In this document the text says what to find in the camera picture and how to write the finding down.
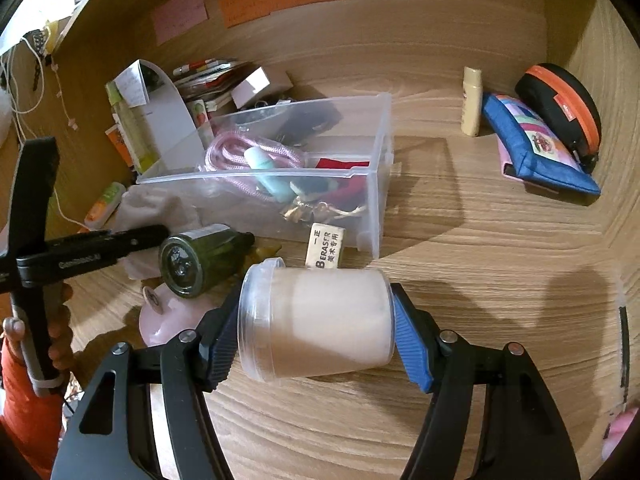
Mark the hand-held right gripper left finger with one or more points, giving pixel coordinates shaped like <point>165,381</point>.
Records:
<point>222,347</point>

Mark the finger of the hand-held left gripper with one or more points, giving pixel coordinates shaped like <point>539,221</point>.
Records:
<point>140,234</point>

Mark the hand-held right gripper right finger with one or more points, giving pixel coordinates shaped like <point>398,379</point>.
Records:
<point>410,347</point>

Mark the dark green glass bottle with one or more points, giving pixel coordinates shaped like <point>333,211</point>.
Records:
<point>210,255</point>

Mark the clear plastic jar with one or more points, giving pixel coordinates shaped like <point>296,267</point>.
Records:
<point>320,320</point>

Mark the light blue small bottle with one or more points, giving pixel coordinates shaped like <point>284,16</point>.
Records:
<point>267,170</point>

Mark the gold ribbon ornament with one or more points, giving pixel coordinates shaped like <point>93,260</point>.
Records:
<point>300,210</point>

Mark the clear plastic container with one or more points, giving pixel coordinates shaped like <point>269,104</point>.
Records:
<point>370,185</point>

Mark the red pouch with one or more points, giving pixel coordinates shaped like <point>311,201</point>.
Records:
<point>340,164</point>

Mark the person's left hand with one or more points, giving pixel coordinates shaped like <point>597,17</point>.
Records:
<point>61,325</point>

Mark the orange green pack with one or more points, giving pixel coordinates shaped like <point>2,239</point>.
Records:
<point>105,202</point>

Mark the pink round object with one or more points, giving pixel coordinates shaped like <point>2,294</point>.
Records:
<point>165,320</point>

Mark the orange box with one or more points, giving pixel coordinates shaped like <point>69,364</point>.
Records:
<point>119,142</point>

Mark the small yellow object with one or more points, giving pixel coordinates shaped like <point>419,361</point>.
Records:
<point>265,252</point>

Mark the wooden desk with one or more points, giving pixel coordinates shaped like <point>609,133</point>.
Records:
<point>475,260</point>

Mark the white folded paper box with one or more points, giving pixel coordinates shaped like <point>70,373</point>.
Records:
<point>165,115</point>

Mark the beige eraser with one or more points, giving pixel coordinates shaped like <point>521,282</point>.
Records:
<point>325,247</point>

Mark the colourful slim box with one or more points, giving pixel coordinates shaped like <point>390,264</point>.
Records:
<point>200,114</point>

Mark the stack of cards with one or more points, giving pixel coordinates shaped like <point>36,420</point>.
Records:
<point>210,72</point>

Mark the small white box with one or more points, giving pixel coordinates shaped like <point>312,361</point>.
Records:
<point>257,85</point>

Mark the pink sticky note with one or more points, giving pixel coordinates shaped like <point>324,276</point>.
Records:
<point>180,12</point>

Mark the pink rounded object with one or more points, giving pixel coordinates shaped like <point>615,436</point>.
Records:
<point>620,435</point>

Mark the blue zip pouch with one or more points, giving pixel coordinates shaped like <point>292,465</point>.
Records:
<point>525,130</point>

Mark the cream tube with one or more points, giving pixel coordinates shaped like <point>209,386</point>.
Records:
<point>471,105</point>

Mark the black orange round case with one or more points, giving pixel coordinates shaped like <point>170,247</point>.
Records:
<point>555,95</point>

